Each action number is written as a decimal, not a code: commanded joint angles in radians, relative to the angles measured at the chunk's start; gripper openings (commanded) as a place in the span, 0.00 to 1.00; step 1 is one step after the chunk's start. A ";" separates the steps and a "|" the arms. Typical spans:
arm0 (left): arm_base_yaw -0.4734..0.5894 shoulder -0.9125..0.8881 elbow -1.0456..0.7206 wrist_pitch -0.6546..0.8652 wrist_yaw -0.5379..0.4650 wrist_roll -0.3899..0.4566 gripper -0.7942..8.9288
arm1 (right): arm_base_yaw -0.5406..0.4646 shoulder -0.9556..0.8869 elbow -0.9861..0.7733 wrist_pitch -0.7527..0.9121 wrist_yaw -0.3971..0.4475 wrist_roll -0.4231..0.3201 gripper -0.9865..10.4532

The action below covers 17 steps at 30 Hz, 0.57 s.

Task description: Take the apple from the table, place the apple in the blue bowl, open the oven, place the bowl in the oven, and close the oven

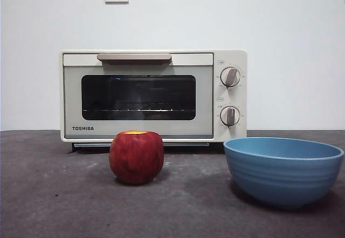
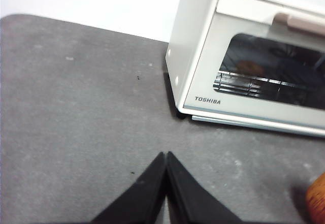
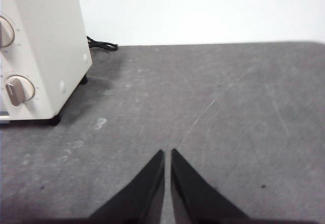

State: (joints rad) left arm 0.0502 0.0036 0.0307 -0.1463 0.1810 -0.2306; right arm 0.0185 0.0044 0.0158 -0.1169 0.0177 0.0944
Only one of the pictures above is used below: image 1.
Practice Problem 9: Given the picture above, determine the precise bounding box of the red apple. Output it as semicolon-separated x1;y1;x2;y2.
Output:
108;130;165;186

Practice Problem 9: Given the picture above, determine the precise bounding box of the oven door with beige handle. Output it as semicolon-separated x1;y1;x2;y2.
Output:
62;52;215;139

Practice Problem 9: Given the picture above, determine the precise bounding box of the blue ribbed bowl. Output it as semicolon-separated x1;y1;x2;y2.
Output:
223;137;345;210

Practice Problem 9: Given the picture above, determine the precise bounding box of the cream oven knob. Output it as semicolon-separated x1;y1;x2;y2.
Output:
219;106;242;127
220;66;242;88

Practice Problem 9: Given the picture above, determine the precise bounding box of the cream Toshiba toaster oven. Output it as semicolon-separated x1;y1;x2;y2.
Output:
60;49;248;148

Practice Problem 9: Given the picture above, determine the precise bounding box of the metal wire oven rack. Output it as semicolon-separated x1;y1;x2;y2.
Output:
82;108;196;113

